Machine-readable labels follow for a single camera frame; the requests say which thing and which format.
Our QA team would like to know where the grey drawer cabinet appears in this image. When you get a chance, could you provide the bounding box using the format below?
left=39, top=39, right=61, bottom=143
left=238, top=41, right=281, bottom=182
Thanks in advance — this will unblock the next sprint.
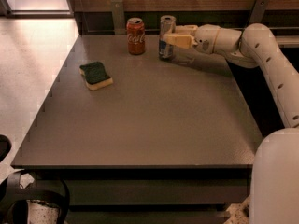
left=12, top=35, right=261, bottom=224

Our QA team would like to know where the left metal bracket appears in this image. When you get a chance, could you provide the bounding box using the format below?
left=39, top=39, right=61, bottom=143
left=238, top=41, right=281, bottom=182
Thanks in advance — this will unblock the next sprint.
left=111, top=0, right=126, bottom=35

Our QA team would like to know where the green yellow sponge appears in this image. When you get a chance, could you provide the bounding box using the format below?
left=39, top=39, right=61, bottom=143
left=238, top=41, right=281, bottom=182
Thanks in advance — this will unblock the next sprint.
left=79, top=62, right=113, bottom=91

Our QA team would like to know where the black chair base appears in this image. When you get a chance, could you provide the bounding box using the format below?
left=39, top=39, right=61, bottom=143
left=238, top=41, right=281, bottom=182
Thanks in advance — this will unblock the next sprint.
left=0, top=171, right=70, bottom=224

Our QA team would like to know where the red coke can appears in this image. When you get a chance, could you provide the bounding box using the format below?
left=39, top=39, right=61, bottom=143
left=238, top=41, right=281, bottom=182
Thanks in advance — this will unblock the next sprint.
left=126, top=18, right=145, bottom=55

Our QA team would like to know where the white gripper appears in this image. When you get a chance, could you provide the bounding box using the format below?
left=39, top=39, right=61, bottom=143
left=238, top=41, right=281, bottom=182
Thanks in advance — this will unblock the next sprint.
left=163, top=24, right=220, bottom=54

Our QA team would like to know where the right metal bracket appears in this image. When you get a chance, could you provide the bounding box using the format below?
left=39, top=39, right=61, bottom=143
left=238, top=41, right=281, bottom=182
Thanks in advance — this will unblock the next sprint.
left=248, top=0, right=270, bottom=24

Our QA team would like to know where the silver blue redbull can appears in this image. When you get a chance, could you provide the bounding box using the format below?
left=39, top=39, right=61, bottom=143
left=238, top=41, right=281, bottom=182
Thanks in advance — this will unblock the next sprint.
left=159, top=15, right=176, bottom=60

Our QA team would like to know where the metal bracket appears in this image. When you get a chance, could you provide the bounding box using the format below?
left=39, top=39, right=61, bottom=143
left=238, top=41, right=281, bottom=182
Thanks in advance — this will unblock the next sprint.
left=111, top=0, right=126, bottom=35
left=248, top=0, right=270, bottom=24

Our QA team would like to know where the black chair seat edge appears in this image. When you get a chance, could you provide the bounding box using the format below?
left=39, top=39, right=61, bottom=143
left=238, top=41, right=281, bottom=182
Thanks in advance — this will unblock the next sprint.
left=0, top=134, right=12, bottom=162

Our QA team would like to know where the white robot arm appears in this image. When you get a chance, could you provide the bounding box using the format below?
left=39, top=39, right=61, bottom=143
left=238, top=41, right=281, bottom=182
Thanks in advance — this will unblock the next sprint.
left=162, top=23, right=299, bottom=224

